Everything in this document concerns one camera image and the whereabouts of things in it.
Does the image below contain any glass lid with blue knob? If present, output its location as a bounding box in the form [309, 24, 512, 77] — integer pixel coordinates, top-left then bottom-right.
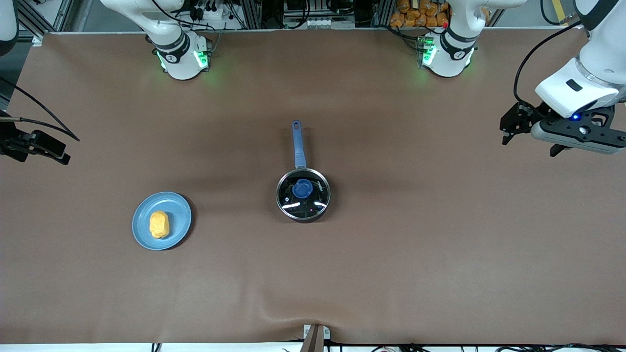
[277, 169, 331, 219]

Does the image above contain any blue round plate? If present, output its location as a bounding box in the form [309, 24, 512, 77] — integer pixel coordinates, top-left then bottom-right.
[132, 191, 193, 251]

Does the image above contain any bag of orange items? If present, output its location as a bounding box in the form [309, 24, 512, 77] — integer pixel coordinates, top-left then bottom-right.
[390, 0, 453, 29]

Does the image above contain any brown table mat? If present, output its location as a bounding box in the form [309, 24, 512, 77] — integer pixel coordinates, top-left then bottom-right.
[0, 29, 626, 345]

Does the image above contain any white power strip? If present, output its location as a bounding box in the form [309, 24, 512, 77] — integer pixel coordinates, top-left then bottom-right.
[188, 0, 231, 23]

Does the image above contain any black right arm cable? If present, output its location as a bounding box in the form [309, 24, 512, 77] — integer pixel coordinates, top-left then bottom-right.
[0, 77, 80, 142]

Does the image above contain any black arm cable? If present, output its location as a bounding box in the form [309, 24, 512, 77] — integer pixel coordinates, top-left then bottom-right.
[513, 19, 585, 106]
[0, 77, 80, 142]

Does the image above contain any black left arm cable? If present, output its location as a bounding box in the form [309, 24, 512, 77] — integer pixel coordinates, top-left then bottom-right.
[513, 19, 585, 106]

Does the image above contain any black pot with blue handle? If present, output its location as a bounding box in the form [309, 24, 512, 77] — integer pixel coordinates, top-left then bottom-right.
[275, 120, 332, 224]

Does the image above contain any aluminium profile post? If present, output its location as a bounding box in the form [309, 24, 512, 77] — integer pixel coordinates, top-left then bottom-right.
[236, 0, 265, 30]

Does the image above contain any grey metal bracket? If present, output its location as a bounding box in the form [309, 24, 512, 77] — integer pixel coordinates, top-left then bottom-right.
[303, 324, 332, 341]

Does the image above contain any brown camera pole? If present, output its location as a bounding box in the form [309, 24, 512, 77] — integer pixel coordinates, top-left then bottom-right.
[299, 325, 325, 352]

